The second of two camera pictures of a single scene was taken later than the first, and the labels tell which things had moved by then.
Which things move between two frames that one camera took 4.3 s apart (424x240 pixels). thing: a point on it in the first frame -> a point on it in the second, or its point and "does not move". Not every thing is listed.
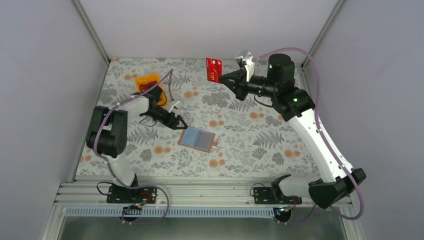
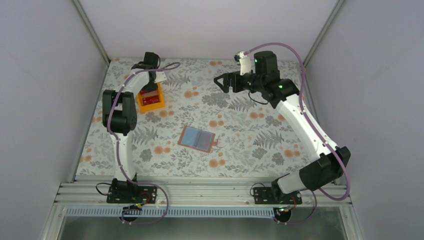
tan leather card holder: [199, 139] does not move
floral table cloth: [225, 136] does not move
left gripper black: [167, 117] -> [147, 85]
